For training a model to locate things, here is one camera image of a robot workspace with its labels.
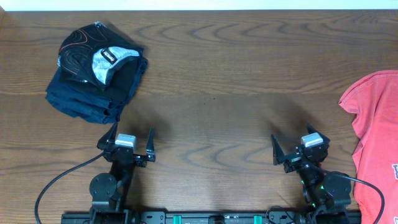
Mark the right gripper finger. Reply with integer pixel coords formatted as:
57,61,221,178
271,134,285,166
307,123,330,144

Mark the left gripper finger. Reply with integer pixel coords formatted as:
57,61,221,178
97,122,118,150
146,127,155,162

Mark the red soccer t-shirt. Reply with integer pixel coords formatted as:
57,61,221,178
338,70,397,223

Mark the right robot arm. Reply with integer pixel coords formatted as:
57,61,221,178
271,124,351,223

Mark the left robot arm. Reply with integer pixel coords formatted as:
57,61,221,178
90,123,156,223

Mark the navy blue folded garment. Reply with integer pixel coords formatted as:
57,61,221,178
45,57,147,124

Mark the black patterned folded garment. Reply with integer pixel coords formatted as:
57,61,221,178
58,22,147,92

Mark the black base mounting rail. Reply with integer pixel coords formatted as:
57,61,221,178
60,210,362,224

